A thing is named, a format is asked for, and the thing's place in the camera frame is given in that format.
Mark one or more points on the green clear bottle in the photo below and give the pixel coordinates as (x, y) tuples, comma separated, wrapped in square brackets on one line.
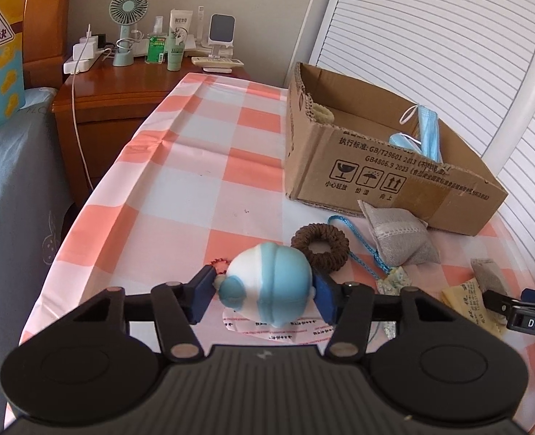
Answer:
[(155, 47)]

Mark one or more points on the blue white squishy toy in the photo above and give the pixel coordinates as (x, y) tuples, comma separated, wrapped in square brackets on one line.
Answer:
[(267, 281)]

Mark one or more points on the green desk fan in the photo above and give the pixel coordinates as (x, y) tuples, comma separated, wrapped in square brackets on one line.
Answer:
[(126, 9)]

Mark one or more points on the white charger plug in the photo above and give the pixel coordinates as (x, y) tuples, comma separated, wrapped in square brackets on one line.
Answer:
[(85, 49)]

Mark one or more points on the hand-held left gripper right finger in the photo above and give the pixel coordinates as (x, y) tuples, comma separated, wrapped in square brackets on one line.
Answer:
[(326, 297)]

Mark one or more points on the large grey sachet bag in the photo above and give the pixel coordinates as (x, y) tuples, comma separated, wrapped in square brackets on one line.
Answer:
[(399, 235)]

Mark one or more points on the white green cream tube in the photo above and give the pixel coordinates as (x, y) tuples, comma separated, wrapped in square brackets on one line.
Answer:
[(176, 40)]

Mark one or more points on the white power strip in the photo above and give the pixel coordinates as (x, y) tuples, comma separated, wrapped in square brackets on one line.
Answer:
[(81, 64)]

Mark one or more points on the white tubular frame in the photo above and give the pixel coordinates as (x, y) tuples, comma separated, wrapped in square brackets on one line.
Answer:
[(528, 95)]

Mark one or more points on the wooden headboard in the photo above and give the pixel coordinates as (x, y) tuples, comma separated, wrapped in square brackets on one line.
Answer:
[(45, 9)]

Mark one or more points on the blue face mask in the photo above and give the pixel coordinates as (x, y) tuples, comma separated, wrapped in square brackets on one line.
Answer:
[(401, 141), (428, 136)]

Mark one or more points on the black charger plug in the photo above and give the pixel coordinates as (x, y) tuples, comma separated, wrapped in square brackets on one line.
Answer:
[(101, 41)]

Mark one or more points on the grey blue bed blanket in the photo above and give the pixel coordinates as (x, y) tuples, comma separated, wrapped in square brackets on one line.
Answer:
[(13, 217)]

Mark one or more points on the white round red-printed packet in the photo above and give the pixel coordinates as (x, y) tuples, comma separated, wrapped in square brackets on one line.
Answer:
[(294, 331)]

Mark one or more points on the cream hair scrunchie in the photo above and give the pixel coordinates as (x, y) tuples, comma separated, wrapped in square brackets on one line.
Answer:
[(321, 112)]

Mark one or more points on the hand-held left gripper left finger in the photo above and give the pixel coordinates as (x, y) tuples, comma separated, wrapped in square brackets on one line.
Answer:
[(201, 294)]

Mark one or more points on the phone on white stand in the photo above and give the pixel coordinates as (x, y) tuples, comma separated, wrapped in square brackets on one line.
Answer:
[(222, 29)]

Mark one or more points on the pale yellow packet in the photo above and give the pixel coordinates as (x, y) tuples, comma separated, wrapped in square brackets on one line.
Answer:
[(467, 301)]

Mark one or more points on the wooden nightstand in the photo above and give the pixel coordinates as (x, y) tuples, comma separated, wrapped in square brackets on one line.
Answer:
[(122, 90)]

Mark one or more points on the brown hair scrunchie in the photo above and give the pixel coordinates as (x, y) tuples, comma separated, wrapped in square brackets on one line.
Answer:
[(301, 235)]

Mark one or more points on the white device with antenna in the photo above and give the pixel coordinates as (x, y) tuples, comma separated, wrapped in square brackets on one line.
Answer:
[(194, 47)]

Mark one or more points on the small grey sachet bag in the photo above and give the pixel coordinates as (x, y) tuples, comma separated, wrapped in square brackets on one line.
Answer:
[(489, 274)]

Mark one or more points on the cardboard box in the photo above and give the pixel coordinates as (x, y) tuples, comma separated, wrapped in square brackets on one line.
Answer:
[(362, 176)]

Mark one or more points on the white remote control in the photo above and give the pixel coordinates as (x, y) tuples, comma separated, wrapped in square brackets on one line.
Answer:
[(217, 61)]

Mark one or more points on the pink white checked tablecloth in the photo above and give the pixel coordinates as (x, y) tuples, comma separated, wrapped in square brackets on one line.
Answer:
[(213, 176)]

